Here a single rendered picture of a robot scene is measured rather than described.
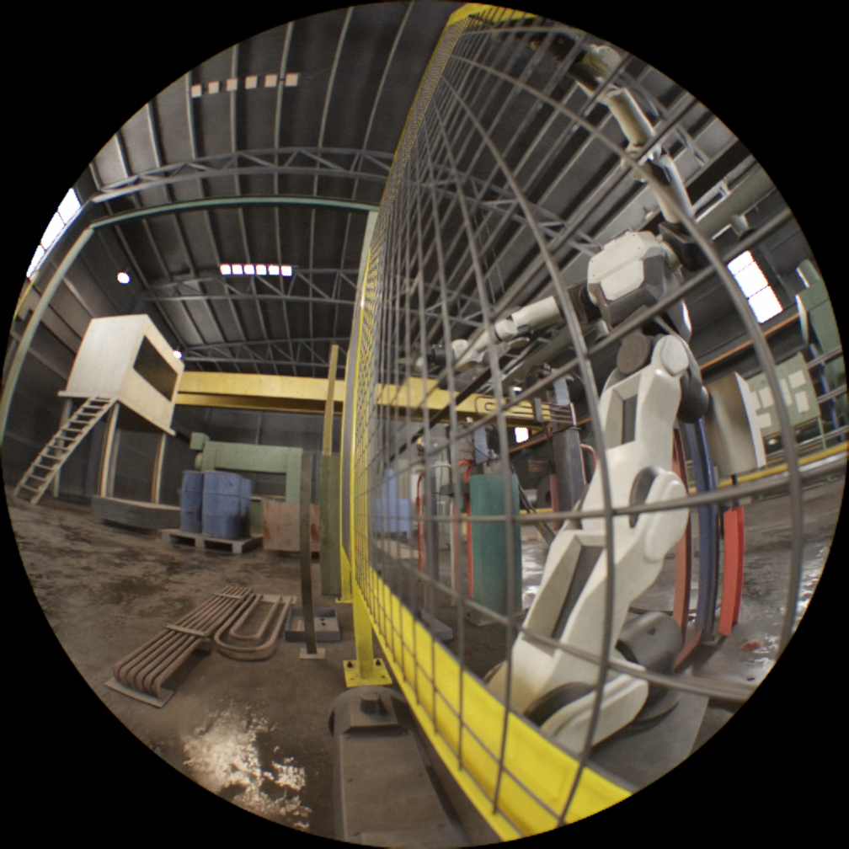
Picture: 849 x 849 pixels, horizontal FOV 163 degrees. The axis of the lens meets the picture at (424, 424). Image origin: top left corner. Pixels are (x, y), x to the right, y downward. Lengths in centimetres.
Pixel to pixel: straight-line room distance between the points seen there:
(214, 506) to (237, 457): 681
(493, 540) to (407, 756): 123
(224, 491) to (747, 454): 464
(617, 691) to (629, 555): 20
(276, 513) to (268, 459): 687
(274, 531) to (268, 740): 323
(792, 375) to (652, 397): 563
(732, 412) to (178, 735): 194
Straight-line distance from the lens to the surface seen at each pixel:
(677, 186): 88
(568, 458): 114
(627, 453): 52
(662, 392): 60
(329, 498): 219
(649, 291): 79
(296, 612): 180
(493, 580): 161
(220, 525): 423
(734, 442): 133
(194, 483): 473
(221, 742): 91
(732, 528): 125
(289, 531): 386
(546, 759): 24
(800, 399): 607
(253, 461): 1075
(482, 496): 154
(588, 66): 77
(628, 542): 42
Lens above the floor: 61
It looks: 17 degrees up
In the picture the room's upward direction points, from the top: 2 degrees counter-clockwise
